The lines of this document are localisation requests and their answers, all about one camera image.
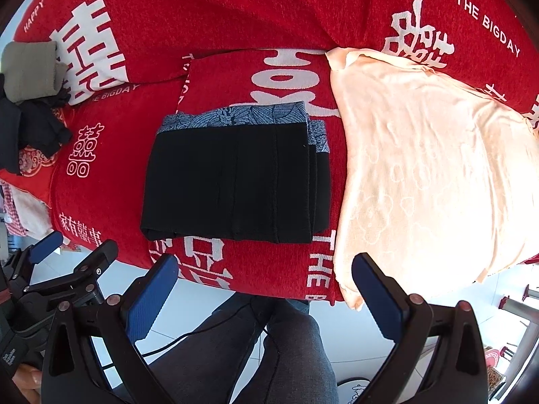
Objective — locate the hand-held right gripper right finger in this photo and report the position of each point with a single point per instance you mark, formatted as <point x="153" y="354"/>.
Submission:
<point x="379" y="298"/>

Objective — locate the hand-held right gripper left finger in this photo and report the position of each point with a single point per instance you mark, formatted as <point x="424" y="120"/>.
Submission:
<point x="151" y="298"/>

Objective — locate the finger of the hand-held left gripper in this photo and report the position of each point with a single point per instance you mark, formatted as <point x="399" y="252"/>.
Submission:
<point x="94" y="263"/>
<point x="46" y="246"/>

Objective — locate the black pants with blue waistband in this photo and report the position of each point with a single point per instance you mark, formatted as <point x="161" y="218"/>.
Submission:
<point x="231" y="185"/>

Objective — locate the person's left hand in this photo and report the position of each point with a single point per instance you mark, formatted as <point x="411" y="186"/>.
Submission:
<point x="27" y="385"/>

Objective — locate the red white checkered cloth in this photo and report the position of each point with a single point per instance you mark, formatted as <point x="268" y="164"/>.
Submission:
<point x="23" y="210"/>

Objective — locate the red gold patterned cushion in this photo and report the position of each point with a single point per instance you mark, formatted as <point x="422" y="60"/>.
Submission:
<point x="40" y="162"/>

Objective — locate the person's right leg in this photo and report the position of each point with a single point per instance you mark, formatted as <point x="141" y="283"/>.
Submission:
<point x="303" y="345"/>

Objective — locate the person's legs grey trousers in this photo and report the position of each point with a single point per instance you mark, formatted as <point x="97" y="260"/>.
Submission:
<point x="210" y="366"/>

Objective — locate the white round printed object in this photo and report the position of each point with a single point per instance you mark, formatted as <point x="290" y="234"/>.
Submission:
<point x="353" y="392"/>

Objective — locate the black cloth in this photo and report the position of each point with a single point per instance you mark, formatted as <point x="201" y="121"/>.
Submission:
<point x="36" y="122"/>

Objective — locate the red white patterned object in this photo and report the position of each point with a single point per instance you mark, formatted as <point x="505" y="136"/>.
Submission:
<point x="497" y="364"/>

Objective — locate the peach blanket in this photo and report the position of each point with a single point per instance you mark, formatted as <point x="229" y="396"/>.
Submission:
<point x="421" y="168"/>

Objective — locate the grey metal furniture leg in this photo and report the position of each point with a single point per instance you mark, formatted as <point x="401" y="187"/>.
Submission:
<point x="516" y="309"/>

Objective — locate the olive folded cloth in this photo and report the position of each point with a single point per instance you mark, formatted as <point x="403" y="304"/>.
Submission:
<point x="29" y="71"/>

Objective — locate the red printed blanket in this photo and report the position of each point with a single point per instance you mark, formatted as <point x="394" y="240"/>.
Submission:
<point x="210" y="17"/>

